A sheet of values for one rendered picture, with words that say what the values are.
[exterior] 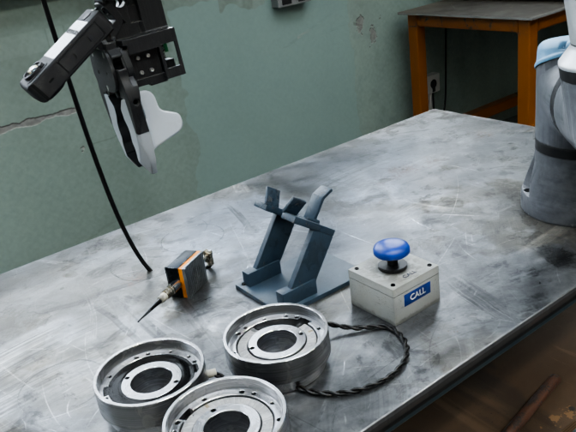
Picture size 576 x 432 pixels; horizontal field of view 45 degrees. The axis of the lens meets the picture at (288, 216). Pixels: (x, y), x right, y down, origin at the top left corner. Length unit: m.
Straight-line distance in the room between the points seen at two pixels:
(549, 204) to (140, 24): 0.55
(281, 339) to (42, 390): 0.25
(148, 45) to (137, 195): 1.65
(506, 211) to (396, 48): 2.08
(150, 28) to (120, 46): 0.04
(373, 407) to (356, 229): 0.37
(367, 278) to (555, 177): 0.32
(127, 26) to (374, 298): 0.40
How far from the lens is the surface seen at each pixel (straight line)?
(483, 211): 1.01
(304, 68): 2.71
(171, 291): 0.84
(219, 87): 2.49
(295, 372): 0.66
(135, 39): 0.78
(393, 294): 0.74
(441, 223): 0.97
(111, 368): 0.72
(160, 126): 0.80
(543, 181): 0.97
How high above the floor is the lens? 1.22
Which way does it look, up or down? 24 degrees down
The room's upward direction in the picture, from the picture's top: 8 degrees counter-clockwise
